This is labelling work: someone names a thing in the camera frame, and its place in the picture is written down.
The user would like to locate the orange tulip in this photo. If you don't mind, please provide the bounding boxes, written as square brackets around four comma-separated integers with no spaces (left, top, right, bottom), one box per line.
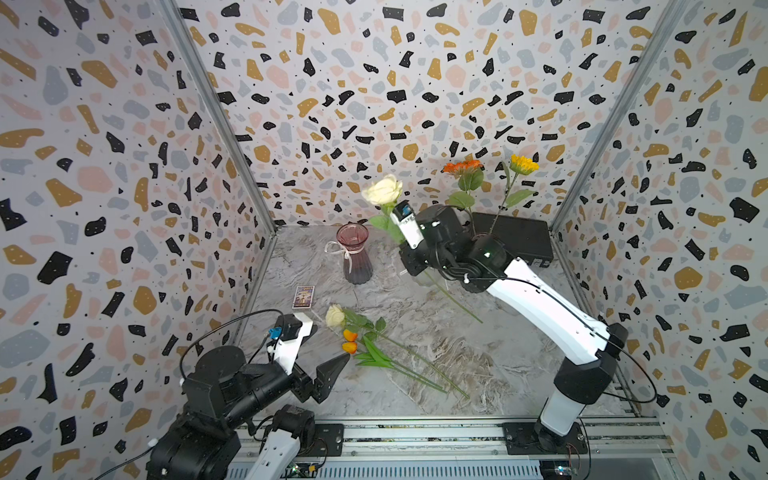
[342,327,470,399]
[341,339,448,394]

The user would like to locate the white rose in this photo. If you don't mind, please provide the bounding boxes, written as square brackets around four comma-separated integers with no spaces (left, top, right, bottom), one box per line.
[361,174,484,325]
[325,304,439,381]

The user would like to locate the orange gerbera flower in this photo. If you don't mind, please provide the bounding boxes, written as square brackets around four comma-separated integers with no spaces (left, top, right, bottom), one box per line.
[442,159,484,233]

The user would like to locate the yellow sunflower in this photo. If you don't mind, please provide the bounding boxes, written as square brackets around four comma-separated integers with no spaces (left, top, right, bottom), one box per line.
[489,155,539,233]

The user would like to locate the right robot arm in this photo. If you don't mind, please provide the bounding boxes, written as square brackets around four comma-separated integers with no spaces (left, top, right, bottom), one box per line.
[390,201,628,452]

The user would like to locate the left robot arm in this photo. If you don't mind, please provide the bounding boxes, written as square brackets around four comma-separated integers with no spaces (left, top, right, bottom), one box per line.
[146,346,350,479]

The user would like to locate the purple glass vase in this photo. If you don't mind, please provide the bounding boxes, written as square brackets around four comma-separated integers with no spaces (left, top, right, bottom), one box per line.
[472,233,504,256]

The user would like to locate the playing card box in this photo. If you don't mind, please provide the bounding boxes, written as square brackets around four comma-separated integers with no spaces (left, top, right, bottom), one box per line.
[292,285,315,310]

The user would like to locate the black case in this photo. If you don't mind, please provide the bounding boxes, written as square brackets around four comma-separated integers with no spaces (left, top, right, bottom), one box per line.
[472,213,554,268]

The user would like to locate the red glass vase with ribbon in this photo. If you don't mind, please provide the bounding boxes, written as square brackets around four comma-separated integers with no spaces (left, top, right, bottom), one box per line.
[324,223,373,285]

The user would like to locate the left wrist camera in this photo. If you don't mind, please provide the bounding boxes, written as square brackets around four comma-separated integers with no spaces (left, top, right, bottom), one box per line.
[267,312,315,375]

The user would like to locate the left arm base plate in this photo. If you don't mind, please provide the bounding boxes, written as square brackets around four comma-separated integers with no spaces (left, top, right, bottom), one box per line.
[260,423,345,458]

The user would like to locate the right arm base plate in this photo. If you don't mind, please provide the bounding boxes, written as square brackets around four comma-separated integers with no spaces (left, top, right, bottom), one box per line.
[501,420,588,455]

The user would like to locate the aluminium front rail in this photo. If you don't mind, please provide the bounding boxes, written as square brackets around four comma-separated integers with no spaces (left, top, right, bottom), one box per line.
[224,417,685,479]

